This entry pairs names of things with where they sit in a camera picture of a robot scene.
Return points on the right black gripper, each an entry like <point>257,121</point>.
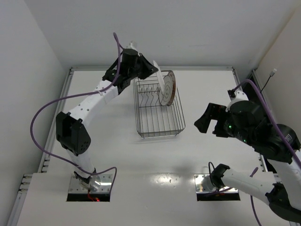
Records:
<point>216,119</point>

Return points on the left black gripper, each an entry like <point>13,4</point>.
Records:
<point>142,68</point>

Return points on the green rimmed lettered plate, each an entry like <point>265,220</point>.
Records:
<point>159,76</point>

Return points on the orange sunburst plate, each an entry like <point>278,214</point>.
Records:
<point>172,76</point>

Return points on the white plate dark rim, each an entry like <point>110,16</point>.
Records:
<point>165,95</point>

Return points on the wire dish rack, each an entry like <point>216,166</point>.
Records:
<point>153,119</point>

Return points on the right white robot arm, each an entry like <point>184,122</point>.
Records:
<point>279,145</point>

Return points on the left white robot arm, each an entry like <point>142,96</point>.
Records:
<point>71,127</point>

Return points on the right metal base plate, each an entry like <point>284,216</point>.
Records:
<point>202,182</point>

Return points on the metal base plate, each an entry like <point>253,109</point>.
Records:
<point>202,182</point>
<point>101,182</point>

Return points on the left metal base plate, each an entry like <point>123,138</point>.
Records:
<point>101,182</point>

